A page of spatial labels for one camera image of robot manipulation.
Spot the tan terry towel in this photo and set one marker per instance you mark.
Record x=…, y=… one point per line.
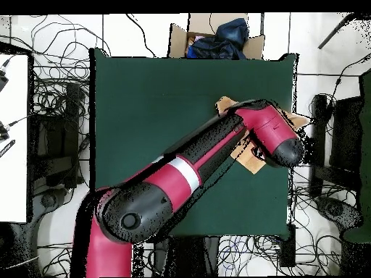
x=249, y=162

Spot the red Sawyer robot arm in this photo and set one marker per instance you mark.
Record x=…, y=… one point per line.
x=179, y=179

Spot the black flat strip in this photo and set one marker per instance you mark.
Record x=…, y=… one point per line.
x=7, y=148

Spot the dark green table cloth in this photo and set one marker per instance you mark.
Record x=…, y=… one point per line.
x=145, y=115

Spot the cardboard box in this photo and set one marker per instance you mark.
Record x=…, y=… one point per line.
x=176, y=43

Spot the dark blue clothes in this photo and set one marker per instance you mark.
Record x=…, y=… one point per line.
x=226, y=43

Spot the black rectangular block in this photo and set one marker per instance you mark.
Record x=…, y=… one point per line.
x=287, y=249

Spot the grey chair base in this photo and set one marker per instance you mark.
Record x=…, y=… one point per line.
x=47, y=200

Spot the dark chair base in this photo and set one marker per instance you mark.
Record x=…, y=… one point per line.
x=336, y=210

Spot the white desk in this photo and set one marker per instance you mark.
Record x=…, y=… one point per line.
x=14, y=173

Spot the green covered table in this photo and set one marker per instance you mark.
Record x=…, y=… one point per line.
x=366, y=144

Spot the black rod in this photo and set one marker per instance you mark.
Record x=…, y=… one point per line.
x=333, y=31

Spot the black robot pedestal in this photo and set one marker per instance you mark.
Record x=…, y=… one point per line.
x=185, y=254

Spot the black metal frame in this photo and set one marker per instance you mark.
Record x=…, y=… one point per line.
x=318, y=130
x=71, y=115

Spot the black camera device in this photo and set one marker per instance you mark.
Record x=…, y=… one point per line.
x=2, y=81
x=3, y=133

